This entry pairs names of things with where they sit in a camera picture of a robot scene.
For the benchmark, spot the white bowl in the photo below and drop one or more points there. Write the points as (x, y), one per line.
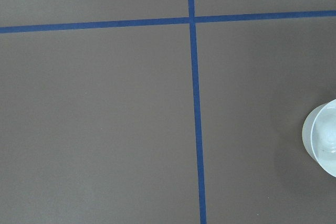
(318, 136)

